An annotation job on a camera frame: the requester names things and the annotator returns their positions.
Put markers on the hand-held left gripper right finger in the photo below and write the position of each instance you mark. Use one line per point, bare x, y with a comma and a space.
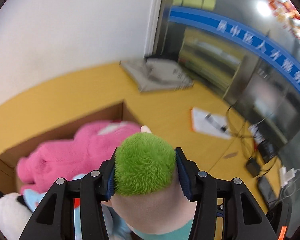
183, 180

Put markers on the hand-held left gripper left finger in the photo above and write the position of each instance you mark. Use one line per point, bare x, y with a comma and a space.
110, 187

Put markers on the green-haired plush doll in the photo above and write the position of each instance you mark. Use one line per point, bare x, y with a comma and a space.
145, 165

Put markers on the brown cardboard box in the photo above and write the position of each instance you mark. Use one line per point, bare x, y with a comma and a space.
62, 127

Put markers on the black flat device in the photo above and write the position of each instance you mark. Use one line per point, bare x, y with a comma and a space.
266, 188

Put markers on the white charger plug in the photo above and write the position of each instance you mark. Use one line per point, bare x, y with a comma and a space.
288, 176

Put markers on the pink plush toy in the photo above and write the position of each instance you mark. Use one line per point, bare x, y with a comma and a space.
65, 155

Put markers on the grey power adapter box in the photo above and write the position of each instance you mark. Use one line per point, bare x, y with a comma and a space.
253, 167

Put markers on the white paper with orange edge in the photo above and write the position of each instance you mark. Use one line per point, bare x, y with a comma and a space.
202, 122

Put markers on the blue and white plush toy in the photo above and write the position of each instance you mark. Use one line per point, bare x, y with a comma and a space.
32, 197

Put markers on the black and white panda plush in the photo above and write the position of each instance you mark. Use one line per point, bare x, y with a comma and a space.
10, 215

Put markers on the grey cloth bag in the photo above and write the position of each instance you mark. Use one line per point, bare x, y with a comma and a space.
160, 77

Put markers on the blue banner strip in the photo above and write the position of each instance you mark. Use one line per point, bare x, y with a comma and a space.
240, 36

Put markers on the red window decoration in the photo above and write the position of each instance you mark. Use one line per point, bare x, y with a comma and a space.
287, 10

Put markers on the white door frame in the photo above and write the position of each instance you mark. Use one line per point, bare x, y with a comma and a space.
153, 17

